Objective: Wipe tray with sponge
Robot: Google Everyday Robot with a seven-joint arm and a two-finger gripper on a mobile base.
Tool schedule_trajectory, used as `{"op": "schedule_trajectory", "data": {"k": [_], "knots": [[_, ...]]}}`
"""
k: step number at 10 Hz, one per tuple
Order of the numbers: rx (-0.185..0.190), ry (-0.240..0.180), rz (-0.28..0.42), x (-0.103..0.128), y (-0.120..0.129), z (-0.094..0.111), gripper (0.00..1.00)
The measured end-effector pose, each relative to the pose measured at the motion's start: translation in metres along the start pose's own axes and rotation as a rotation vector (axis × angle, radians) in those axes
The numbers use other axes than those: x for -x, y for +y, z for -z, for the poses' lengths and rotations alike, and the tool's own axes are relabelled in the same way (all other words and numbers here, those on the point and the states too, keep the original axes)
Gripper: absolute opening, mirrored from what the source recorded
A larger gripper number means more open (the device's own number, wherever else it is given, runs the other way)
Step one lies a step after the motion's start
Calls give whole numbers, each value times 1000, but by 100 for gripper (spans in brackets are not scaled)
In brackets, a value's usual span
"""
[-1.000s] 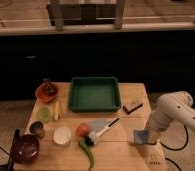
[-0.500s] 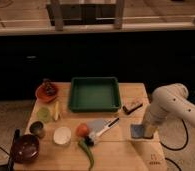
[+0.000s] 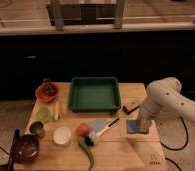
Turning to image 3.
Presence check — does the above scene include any dark grape bunch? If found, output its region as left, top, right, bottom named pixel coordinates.
left=43, top=79, right=56, bottom=96

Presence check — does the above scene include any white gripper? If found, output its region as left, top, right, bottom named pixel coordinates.
left=138, top=97, right=158, bottom=133

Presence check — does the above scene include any yellow banana slice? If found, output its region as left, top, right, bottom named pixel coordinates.
left=53, top=101, right=60, bottom=121

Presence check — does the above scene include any black cable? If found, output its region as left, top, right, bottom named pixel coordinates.
left=160, top=116, right=191, bottom=171

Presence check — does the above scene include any green plastic tray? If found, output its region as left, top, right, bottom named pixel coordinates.
left=68, top=77, right=121, bottom=112

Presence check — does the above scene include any green chili pepper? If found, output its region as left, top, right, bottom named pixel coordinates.
left=78, top=140, right=94, bottom=171

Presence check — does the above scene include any dark red bowl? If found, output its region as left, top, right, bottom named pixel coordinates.
left=10, top=134, right=40, bottom=163

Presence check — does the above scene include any blue sponge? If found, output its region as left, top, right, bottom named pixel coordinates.
left=126, top=120, right=140, bottom=134

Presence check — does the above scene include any orange plate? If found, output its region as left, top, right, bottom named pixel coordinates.
left=35, top=84, right=58, bottom=103

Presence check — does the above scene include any black spoon handle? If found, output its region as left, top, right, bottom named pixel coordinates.
left=6, top=128, right=21, bottom=171

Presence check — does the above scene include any red tomato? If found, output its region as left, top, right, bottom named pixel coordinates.
left=76, top=123, right=89, bottom=137

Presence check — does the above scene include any grey cleaver knife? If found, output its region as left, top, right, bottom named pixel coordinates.
left=85, top=117, right=120, bottom=146

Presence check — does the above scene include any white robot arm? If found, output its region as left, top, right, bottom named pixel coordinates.
left=138, top=77, right=195, bottom=133

